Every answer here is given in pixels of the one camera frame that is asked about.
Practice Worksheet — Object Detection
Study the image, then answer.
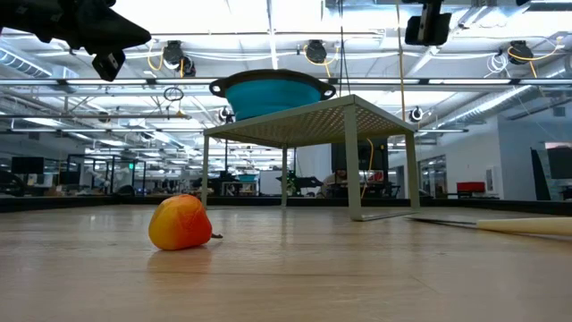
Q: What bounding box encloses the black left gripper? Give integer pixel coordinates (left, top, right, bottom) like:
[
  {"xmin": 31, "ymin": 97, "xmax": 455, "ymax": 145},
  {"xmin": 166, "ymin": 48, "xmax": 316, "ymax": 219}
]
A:
[{"xmin": 0, "ymin": 0, "xmax": 153, "ymax": 83}]

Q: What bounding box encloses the blue grey collapsible colander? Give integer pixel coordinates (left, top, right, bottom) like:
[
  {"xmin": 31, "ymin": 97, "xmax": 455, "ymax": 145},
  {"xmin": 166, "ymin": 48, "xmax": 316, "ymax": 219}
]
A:
[{"xmin": 208, "ymin": 67, "xmax": 337, "ymax": 122}]

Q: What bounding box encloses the knife with cream handle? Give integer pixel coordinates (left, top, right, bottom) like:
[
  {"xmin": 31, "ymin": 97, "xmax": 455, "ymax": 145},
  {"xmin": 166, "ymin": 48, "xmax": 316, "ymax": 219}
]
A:
[{"xmin": 408, "ymin": 216, "xmax": 572, "ymax": 238}]

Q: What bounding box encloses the black cabinet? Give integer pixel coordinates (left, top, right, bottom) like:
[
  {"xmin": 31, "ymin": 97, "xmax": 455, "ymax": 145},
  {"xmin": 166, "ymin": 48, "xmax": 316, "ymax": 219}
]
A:
[{"xmin": 330, "ymin": 137, "xmax": 390, "ymax": 199}]

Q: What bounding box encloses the black monitor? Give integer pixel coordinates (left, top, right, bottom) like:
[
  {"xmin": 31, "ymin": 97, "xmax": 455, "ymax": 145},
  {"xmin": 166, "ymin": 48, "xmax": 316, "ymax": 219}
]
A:
[{"xmin": 11, "ymin": 156, "xmax": 46, "ymax": 175}]

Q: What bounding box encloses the pale green perforated metal rack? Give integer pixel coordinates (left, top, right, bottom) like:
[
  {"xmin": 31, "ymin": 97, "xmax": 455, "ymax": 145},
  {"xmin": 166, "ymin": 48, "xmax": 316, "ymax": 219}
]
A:
[{"xmin": 201, "ymin": 93, "xmax": 422, "ymax": 223}]

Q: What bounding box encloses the red box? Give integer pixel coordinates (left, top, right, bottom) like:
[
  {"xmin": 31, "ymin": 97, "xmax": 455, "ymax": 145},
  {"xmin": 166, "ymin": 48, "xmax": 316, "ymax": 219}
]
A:
[{"xmin": 456, "ymin": 181, "xmax": 487, "ymax": 194}]

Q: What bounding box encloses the person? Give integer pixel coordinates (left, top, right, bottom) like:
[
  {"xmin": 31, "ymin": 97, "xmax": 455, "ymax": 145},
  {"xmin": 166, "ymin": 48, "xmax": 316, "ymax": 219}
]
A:
[{"xmin": 319, "ymin": 168, "xmax": 350, "ymax": 199}]

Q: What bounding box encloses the silver ventilation duct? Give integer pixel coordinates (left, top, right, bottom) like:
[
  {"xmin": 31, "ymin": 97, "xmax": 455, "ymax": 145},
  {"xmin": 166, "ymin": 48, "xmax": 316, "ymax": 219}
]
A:
[
  {"xmin": 0, "ymin": 48, "xmax": 80, "ymax": 94},
  {"xmin": 440, "ymin": 55, "xmax": 572, "ymax": 131}
]

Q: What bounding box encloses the black aluminium frame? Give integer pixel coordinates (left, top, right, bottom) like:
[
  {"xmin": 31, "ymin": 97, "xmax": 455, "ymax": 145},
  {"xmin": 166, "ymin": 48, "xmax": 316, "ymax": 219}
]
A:
[{"xmin": 0, "ymin": 194, "xmax": 572, "ymax": 216}]

